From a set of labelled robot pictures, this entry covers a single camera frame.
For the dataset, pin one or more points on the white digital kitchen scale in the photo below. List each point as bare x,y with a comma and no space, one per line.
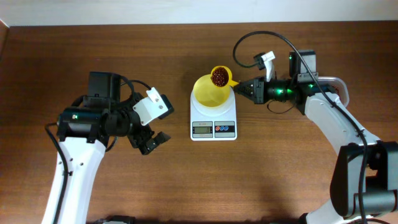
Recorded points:
213,123

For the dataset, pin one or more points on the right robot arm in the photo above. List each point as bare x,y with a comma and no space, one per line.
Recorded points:
364,182

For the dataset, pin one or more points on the yellow measuring scoop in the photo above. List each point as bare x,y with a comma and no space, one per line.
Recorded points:
231,82

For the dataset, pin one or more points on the clear plastic bean container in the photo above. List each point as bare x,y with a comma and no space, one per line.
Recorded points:
339,85

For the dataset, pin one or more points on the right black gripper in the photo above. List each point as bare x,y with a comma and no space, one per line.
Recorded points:
259,94

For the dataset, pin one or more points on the yellow plastic bowl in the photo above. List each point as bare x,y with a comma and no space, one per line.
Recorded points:
208,94

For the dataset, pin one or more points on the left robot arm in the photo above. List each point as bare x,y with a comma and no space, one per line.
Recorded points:
111,109

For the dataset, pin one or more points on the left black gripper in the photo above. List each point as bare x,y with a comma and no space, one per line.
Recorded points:
138,140

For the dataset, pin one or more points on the red beans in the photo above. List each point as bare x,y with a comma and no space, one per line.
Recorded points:
219,76

